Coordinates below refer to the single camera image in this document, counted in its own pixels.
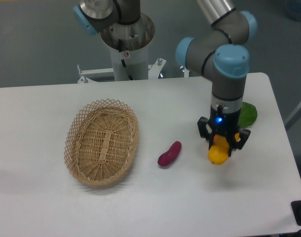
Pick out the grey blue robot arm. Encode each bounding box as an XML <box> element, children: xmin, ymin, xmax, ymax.
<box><xmin>73</xmin><ymin>0</ymin><xmax>258</xmax><ymax>156</ymax></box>

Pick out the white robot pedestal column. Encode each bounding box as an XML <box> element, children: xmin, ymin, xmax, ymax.
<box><xmin>100</xmin><ymin>13</ymin><xmax>155</xmax><ymax>81</ymax></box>

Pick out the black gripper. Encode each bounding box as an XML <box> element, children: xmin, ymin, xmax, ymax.
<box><xmin>197</xmin><ymin>108</ymin><xmax>251</xmax><ymax>157</ymax></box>

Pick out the purple sweet potato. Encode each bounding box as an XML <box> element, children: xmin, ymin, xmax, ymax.
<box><xmin>157</xmin><ymin>141</ymin><xmax>182</xmax><ymax>168</ymax></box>

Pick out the green bok choy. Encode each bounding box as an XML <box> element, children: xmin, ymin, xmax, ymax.
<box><xmin>238</xmin><ymin>102</ymin><xmax>258</xmax><ymax>128</ymax></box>

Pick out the black cable on pedestal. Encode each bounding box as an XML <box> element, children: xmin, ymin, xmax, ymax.
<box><xmin>118</xmin><ymin>39</ymin><xmax>134</xmax><ymax>81</ymax></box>

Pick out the white frame at right edge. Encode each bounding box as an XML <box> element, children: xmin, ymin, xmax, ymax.
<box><xmin>284</xmin><ymin>101</ymin><xmax>301</xmax><ymax>131</ymax></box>

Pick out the orange fruit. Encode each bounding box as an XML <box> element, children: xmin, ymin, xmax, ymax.
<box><xmin>235</xmin><ymin>133</ymin><xmax>241</xmax><ymax>142</ymax></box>

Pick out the white metal base frame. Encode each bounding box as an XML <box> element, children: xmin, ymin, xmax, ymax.
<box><xmin>77</xmin><ymin>58</ymin><xmax>191</xmax><ymax>84</ymax></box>

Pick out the yellow mango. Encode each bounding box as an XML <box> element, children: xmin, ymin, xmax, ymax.
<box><xmin>208</xmin><ymin>135</ymin><xmax>229</xmax><ymax>165</ymax></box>

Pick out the woven wicker basket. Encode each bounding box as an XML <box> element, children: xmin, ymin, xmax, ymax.
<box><xmin>64</xmin><ymin>99</ymin><xmax>139</xmax><ymax>187</ymax></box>

